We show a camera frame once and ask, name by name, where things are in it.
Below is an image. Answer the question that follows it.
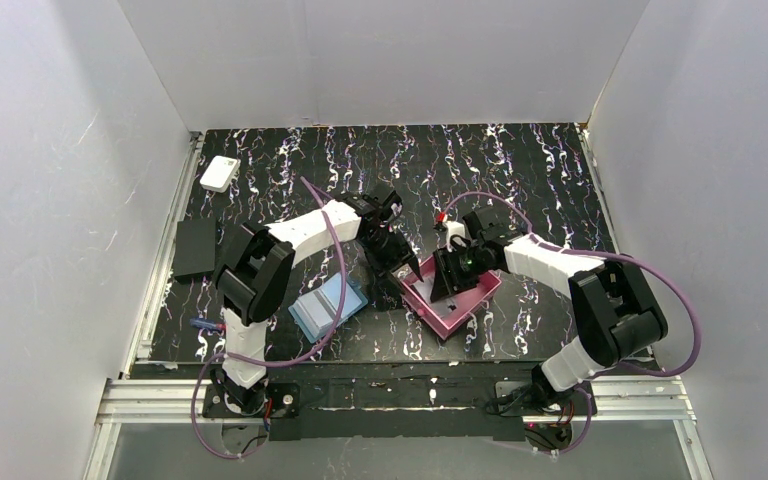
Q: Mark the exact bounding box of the aluminium frame rail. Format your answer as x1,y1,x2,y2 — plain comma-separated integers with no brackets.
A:
83,375,713,479
118,131,204,380

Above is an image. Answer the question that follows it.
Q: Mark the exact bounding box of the credit card in pink box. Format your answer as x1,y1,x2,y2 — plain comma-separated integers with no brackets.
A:
437,298,458,315

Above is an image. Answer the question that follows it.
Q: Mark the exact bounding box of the credit card with stripe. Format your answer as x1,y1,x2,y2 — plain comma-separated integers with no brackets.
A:
295,293,333,334

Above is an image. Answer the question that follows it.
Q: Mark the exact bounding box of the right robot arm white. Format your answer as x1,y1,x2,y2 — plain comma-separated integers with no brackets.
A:
430,210,668,398

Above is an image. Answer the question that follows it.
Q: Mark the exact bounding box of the purple cable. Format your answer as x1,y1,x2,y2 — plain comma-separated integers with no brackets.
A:
189,176,348,462
440,192,703,454

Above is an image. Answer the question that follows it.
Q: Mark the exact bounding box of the black box far left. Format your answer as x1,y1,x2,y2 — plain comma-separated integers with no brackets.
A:
172,217,218,283

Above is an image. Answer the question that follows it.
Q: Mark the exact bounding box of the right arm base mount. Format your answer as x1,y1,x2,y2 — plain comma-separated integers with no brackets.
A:
483,381,597,457

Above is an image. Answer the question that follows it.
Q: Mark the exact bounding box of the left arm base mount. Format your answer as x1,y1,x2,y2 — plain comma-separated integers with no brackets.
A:
196,367,301,455

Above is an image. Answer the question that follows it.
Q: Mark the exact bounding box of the aluminium frame rail front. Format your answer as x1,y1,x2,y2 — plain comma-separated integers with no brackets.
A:
83,375,713,479

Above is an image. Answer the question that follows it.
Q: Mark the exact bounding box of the pink plastic box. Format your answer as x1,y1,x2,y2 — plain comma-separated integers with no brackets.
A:
399,257,502,340

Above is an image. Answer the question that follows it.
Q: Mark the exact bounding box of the aluminium frame rail left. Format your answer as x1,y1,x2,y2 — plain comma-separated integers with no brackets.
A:
118,131,204,380

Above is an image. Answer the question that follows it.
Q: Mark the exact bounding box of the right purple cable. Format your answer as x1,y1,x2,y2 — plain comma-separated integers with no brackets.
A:
440,192,703,454

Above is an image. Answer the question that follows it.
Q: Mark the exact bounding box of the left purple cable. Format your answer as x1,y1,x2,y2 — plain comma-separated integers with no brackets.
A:
189,176,348,462

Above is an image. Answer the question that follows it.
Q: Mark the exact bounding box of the blue red pen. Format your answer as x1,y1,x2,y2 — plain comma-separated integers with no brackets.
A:
189,318,226,332

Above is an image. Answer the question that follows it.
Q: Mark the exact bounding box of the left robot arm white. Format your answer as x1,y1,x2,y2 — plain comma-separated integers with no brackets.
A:
211,185,420,409

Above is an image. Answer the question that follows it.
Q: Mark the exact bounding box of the white small device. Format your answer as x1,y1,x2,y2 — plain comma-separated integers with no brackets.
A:
199,155,241,193

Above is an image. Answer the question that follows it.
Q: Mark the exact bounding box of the blue card holder wallet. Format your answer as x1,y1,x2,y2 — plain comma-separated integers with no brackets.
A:
288,273,368,344

